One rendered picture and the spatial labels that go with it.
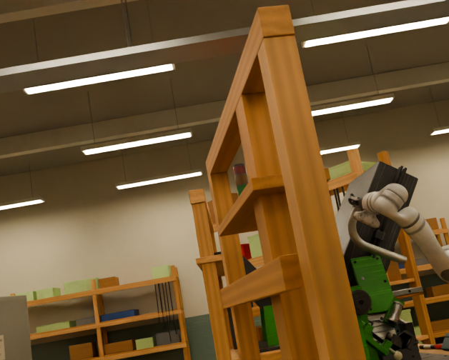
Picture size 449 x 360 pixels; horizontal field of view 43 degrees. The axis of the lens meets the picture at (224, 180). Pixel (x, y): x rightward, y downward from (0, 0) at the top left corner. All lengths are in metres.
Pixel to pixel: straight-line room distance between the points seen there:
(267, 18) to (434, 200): 10.40
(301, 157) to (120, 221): 10.00
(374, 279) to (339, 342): 0.75
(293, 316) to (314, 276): 0.40
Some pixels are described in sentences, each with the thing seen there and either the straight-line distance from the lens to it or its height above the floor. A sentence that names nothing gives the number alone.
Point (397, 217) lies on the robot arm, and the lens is 1.79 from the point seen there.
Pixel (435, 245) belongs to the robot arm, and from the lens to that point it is 1.88.
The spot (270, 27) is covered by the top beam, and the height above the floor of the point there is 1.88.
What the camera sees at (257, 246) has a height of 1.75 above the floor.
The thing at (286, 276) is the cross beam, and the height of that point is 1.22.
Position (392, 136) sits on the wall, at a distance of 11.96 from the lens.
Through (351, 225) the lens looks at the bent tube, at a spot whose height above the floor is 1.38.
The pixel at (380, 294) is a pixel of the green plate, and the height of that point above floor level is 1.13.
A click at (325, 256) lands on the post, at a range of 1.44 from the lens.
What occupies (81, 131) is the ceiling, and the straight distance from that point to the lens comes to 9.75.
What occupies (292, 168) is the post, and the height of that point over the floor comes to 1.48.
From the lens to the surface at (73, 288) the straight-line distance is 10.88.
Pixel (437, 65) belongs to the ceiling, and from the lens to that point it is 10.37.
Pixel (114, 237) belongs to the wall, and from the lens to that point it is 11.36.
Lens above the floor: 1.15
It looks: 13 degrees up
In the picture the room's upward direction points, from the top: 10 degrees counter-clockwise
